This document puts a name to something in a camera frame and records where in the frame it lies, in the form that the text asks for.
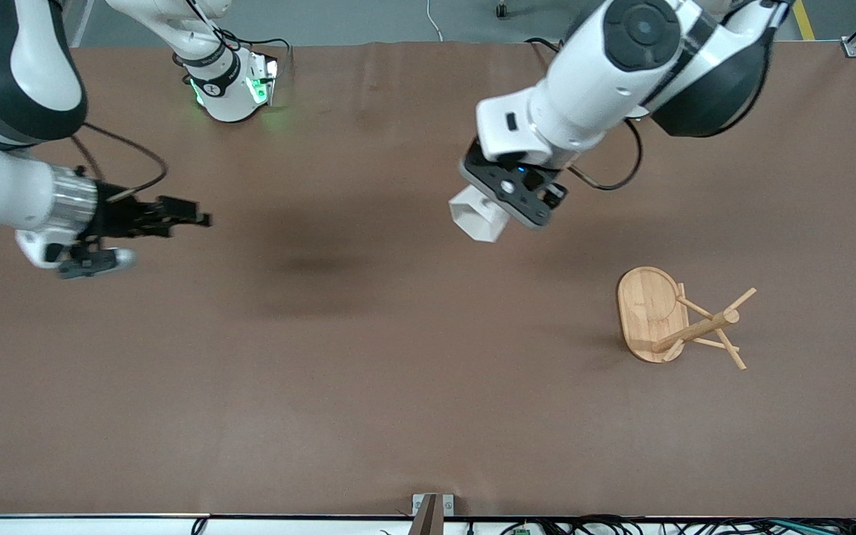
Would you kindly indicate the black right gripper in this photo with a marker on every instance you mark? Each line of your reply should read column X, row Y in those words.
column 117, row 217

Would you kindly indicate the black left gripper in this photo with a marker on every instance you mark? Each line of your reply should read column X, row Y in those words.
column 555, row 195

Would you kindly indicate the white faceted cup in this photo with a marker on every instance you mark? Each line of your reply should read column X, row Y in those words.
column 476, row 219

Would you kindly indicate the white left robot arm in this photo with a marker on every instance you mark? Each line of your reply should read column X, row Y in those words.
column 606, row 82

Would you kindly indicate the wooden cup rack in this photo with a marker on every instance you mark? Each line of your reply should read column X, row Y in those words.
column 649, row 312

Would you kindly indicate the brown table cover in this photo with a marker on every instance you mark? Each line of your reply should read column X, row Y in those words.
column 413, row 357

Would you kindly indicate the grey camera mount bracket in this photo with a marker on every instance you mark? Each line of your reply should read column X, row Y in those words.
column 432, row 509

